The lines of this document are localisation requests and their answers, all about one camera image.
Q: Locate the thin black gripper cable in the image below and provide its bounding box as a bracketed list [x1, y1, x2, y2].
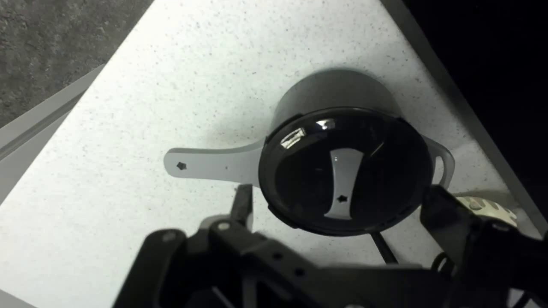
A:
[368, 229, 401, 265]

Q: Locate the black pot with white handles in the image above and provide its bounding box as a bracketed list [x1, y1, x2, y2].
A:
[162, 67, 457, 191]

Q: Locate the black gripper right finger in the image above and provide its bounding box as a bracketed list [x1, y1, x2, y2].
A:
[419, 183, 493, 248]

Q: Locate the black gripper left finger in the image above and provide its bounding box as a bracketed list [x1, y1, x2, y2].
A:
[229, 181, 257, 231]

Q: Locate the black glass cooktop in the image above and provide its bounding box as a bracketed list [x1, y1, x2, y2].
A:
[380, 0, 548, 229]

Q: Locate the white tape label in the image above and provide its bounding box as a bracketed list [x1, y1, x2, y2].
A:
[455, 195, 519, 229]

